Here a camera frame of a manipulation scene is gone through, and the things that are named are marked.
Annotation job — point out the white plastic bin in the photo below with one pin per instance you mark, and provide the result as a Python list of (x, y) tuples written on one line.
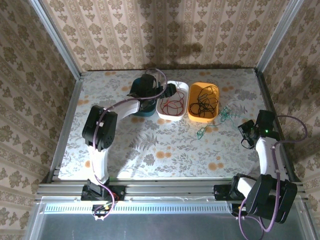
[(172, 116)]

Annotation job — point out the teal plastic bin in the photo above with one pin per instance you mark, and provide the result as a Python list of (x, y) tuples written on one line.
[(146, 111)]

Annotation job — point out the orange plastic bin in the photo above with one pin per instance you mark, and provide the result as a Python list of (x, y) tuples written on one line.
[(192, 100)]

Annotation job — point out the small black connector board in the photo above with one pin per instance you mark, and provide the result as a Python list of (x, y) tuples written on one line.
[(237, 211), (101, 209)]

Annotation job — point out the floral patterned table mat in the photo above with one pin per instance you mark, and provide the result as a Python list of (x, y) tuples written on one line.
[(155, 162)]

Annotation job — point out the grey metal sheet panel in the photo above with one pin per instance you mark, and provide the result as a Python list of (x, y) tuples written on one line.
[(165, 227)]

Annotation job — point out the aluminium side rail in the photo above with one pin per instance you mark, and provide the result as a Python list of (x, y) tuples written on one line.
[(268, 100), (72, 107)]

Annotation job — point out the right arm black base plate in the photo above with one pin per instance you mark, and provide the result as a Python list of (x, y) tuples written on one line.
[(221, 192)]

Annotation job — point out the aluminium frame post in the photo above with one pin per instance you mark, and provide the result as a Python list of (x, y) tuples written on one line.
[(277, 37), (57, 42)]

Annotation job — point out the aluminium front frame rail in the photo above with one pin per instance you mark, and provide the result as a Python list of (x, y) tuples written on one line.
[(170, 190)]

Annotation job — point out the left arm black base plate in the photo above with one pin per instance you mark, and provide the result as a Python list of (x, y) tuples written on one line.
[(117, 193)]

